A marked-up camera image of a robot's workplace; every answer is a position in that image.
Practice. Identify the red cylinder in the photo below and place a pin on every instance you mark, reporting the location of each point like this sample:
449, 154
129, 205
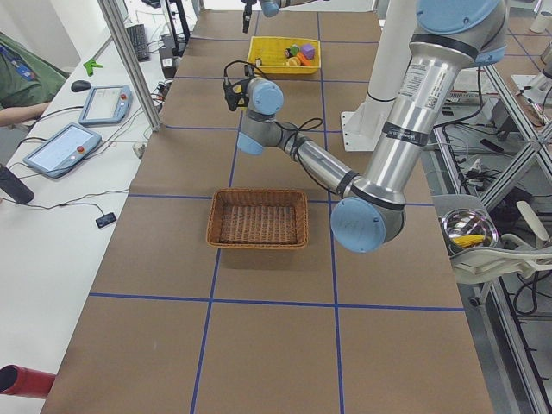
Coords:
26, 382

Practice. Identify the purple foam cube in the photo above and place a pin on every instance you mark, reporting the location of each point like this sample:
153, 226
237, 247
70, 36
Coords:
308, 50

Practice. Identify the black keyboard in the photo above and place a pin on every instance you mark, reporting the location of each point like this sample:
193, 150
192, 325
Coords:
138, 39

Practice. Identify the green plastic clip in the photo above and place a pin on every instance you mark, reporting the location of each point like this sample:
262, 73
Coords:
90, 65

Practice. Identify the toy croissant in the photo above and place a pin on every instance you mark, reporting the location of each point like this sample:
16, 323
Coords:
294, 61

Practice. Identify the black computer mouse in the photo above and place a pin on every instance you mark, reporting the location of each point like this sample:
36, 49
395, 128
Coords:
80, 85

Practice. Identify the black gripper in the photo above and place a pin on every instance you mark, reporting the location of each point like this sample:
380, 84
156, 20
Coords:
234, 102

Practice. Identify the black water bottle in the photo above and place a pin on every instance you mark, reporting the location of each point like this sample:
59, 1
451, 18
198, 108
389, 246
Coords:
14, 187

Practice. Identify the brown wicker basket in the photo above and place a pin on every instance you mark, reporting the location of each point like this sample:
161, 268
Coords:
244, 218

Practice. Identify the white enamel pot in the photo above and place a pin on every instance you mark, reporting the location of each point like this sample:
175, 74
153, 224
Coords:
468, 228

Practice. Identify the orange toy carrot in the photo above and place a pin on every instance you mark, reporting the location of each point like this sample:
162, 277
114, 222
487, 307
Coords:
303, 60

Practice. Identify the aluminium frame post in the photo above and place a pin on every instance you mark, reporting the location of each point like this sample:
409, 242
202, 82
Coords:
113, 18

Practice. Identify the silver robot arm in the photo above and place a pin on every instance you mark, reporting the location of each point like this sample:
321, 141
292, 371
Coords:
271, 8
450, 36

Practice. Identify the person in green shirt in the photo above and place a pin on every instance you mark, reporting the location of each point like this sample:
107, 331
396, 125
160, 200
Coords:
28, 83

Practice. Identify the small black desk device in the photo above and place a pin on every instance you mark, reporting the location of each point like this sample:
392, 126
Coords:
105, 220

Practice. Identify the far teach pendant tablet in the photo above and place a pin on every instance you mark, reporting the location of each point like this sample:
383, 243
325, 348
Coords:
106, 105

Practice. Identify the teach pendant tablet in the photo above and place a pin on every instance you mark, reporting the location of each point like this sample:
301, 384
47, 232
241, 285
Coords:
106, 105
63, 151

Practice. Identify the near teach pendant tablet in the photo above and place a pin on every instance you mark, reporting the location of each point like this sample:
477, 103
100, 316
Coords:
63, 151

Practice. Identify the yellow woven basket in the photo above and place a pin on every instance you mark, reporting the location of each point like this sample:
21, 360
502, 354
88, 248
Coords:
271, 49

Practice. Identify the small dark labelled jar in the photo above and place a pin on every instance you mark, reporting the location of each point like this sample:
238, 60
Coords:
292, 51

